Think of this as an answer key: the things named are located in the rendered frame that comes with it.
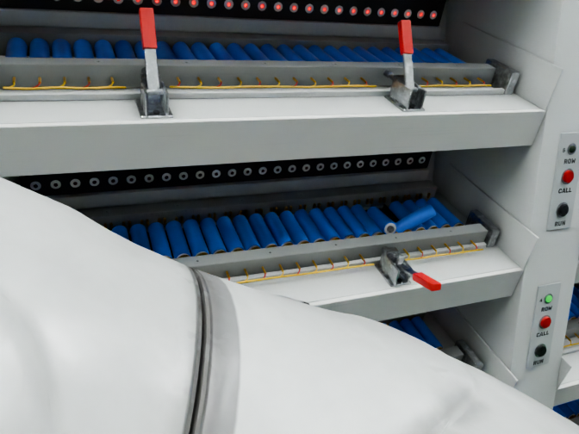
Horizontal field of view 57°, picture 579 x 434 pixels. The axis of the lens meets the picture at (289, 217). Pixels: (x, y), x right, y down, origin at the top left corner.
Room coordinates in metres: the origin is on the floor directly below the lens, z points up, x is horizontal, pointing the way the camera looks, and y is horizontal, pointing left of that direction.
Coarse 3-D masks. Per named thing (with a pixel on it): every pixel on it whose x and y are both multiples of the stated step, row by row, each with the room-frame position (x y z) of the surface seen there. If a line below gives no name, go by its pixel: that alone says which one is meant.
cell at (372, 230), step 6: (354, 210) 0.69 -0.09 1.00; (360, 210) 0.68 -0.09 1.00; (360, 216) 0.67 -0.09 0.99; (366, 216) 0.67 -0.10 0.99; (360, 222) 0.67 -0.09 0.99; (366, 222) 0.66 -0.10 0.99; (372, 222) 0.66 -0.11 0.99; (366, 228) 0.65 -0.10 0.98; (372, 228) 0.64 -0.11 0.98; (378, 228) 0.65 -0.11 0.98; (372, 234) 0.64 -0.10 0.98
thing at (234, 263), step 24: (336, 240) 0.60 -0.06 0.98; (360, 240) 0.61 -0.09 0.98; (384, 240) 0.61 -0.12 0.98; (408, 240) 0.62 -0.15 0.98; (432, 240) 0.64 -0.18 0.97; (456, 240) 0.65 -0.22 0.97; (480, 240) 0.67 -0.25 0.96; (192, 264) 0.53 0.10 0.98; (216, 264) 0.53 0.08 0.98; (240, 264) 0.54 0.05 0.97; (264, 264) 0.56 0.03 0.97; (288, 264) 0.57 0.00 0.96; (312, 264) 0.58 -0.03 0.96
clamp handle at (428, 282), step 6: (402, 258) 0.57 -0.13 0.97; (396, 264) 0.58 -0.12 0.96; (402, 264) 0.58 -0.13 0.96; (402, 270) 0.56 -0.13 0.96; (408, 270) 0.56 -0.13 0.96; (414, 270) 0.56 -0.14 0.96; (414, 276) 0.54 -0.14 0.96; (420, 276) 0.53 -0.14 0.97; (426, 276) 0.53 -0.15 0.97; (420, 282) 0.53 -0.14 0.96; (426, 282) 0.52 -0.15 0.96; (432, 282) 0.52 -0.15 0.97; (438, 282) 0.52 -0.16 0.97; (432, 288) 0.51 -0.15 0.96; (438, 288) 0.51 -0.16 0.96
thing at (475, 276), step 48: (96, 192) 0.61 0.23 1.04; (144, 192) 0.62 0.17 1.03; (192, 192) 0.64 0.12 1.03; (240, 192) 0.67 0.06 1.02; (480, 192) 0.72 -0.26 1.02; (528, 240) 0.63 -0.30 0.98; (288, 288) 0.54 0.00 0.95; (336, 288) 0.55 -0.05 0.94; (384, 288) 0.56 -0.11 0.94; (480, 288) 0.62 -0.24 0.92
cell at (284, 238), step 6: (270, 216) 0.64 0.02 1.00; (276, 216) 0.64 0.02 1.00; (270, 222) 0.63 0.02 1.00; (276, 222) 0.63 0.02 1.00; (270, 228) 0.63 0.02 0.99; (276, 228) 0.62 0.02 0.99; (282, 228) 0.62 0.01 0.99; (276, 234) 0.61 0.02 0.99; (282, 234) 0.61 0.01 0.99; (288, 234) 0.61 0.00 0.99; (276, 240) 0.61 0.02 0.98; (282, 240) 0.60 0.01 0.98; (288, 240) 0.60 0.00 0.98
